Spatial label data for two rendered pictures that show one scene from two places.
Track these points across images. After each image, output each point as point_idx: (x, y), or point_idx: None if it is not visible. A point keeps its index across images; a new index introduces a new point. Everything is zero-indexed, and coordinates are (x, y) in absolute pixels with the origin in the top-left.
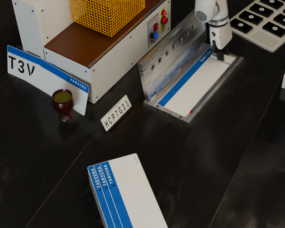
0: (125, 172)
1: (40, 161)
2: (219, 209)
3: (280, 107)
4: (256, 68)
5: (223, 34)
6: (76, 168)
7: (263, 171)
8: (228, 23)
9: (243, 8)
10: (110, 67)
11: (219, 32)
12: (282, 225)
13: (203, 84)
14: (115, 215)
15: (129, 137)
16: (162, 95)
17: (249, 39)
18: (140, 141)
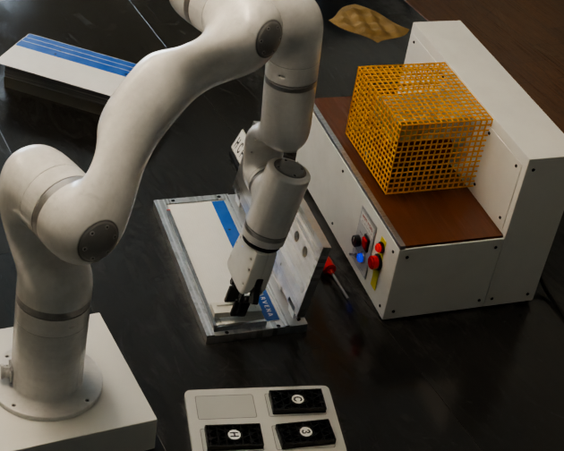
0: None
1: (248, 97)
2: (7, 152)
3: None
4: (173, 346)
5: (238, 251)
6: (205, 109)
7: None
8: (250, 258)
9: None
10: (317, 157)
11: (240, 234)
12: None
13: (205, 257)
14: (89, 57)
15: (200, 161)
16: (233, 212)
17: (250, 387)
18: (183, 165)
